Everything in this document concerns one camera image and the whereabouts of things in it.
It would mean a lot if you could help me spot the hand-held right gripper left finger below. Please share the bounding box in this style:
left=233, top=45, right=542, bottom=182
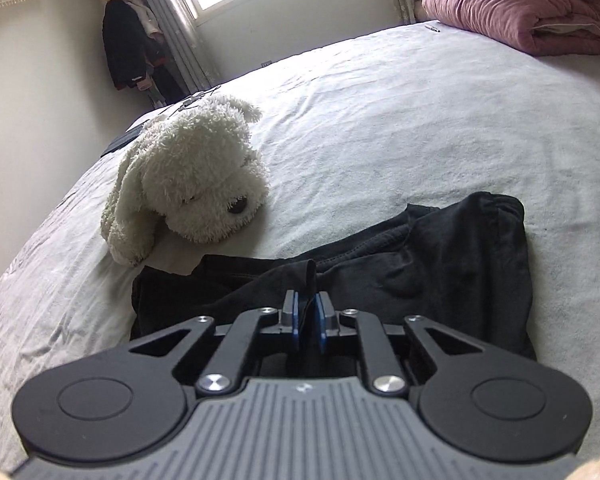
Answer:
left=130, top=290, right=301, bottom=400

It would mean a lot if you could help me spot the charging cable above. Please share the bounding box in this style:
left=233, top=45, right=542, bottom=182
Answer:
left=152, top=85, right=221, bottom=118

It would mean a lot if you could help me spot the black t-shirt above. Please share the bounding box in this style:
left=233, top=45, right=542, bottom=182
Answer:
left=130, top=191, right=538, bottom=378

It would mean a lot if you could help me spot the pink folded quilt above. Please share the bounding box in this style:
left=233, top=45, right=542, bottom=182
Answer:
left=421, top=0, right=600, bottom=57

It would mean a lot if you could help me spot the bed with grey sheet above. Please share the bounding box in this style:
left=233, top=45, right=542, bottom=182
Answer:
left=0, top=22, right=600, bottom=480

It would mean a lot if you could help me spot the dark tablet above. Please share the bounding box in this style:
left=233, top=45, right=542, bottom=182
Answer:
left=101, top=125, right=146, bottom=157

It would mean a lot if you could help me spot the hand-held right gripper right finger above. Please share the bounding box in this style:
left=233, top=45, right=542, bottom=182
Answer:
left=316, top=294, right=473, bottom=400

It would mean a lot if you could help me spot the light hanging garment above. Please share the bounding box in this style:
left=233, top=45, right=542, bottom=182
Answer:
left=112, top=0, right=162, bottom=41

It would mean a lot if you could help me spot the person's right forearm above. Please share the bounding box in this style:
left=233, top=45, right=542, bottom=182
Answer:
left=575, top=455, right=600, bottom=480

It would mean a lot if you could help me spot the white plush dog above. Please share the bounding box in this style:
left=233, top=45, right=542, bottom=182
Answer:
left=101, top=94, right=271, bottom=267

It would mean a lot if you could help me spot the dark hanging jacket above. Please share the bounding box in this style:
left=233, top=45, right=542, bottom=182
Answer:
left=102, top=0, right=153, bottom=91

